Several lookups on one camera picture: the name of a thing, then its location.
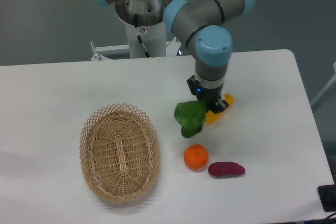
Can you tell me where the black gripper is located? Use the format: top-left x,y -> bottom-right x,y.
187,74 -> 229,113

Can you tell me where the green bok choy vegetable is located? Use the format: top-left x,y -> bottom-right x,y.
174,101 -> 207,138

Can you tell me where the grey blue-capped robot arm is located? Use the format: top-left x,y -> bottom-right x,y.
95,0 -> 256,113

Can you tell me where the yellow mango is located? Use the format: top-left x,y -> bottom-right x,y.
205,93 -> 235,124

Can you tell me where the orange tangerine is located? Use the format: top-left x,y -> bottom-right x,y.
183,144 -> 208,170

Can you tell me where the purple sweet potato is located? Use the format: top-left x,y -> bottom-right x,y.
208,162 -> 246,177

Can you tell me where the woven wicker basket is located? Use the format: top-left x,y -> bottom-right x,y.
79,103 -> 161,204

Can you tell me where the black device at table edge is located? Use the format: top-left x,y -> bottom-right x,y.
317,185 -> 335,212

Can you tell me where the white metal base frame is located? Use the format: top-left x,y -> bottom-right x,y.
90,37 -> 187,61

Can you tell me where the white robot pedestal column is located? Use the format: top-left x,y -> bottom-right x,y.
115,0 -> 172,58

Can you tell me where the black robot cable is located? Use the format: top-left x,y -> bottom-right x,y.
133,13 -> 152,58

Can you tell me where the white frame leg right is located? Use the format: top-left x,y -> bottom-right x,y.
310,62 -> 335,112

